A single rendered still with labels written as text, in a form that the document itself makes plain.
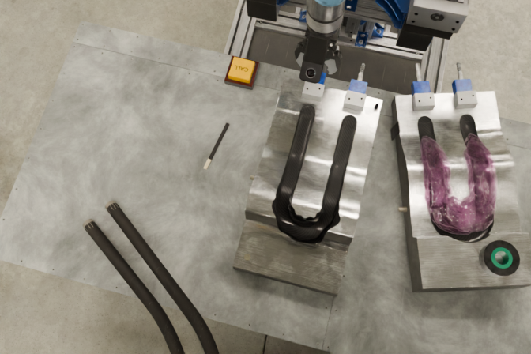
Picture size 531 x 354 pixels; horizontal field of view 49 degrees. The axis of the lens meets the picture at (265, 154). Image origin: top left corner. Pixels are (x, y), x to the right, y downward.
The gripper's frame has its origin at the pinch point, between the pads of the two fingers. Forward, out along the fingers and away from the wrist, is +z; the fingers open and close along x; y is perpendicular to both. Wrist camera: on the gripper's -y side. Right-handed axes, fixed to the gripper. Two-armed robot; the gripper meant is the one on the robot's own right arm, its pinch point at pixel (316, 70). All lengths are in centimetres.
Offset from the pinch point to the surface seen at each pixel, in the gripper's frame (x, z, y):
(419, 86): -26.1, 14.0, 8.9
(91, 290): 68, 101, -63
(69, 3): 122, 101, 54
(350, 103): -9.8, 9.2, -2.1
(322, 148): -5.9, 12.5, -14.5
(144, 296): 26, 14, -60
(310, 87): 1.0, 9.2, -0.4
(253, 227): 5.9, 14.8, -37.5
